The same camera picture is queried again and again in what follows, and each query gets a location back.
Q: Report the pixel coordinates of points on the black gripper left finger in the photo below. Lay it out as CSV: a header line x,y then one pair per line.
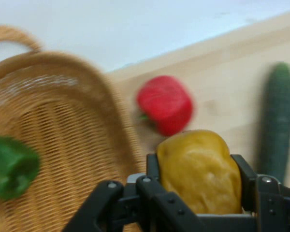
x,y
145,193

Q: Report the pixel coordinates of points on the woven wicker basket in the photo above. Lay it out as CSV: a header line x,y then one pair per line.
x,y
70,125

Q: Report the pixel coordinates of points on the wooden cutting board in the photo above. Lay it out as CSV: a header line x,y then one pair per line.
x,y
232,70

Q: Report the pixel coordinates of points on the green bell pepper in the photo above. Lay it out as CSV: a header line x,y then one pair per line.
x,y
10,166

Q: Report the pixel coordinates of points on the yellow bell pepper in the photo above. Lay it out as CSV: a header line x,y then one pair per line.
x,y
200,171

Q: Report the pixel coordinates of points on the red bell pepper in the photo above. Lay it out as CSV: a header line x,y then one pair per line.
x,y
165,104

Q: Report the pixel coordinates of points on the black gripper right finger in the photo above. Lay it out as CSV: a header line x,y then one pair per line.
x,y
268,200

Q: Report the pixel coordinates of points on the dark green cucumber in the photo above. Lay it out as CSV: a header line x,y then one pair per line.
x,y
278,120

